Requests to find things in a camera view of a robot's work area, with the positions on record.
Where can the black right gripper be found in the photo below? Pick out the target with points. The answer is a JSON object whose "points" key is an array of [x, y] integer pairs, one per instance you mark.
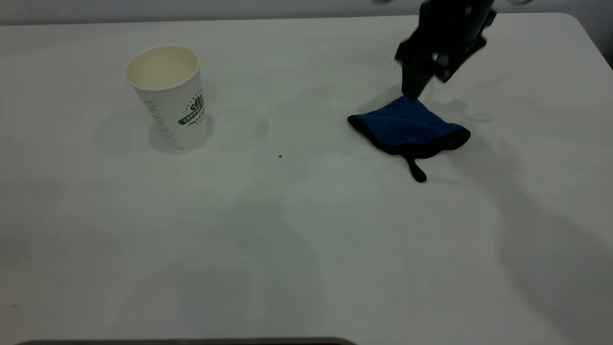
{"points": [[450, 28]]}

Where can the white paper coffee cup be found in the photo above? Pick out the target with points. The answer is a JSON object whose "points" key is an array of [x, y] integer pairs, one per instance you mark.
{"points": [[170, 103]]}

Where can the blue cloth with black trim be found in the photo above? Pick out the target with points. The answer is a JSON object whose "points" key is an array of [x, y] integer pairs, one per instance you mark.
{"points": [[407, 127]]}

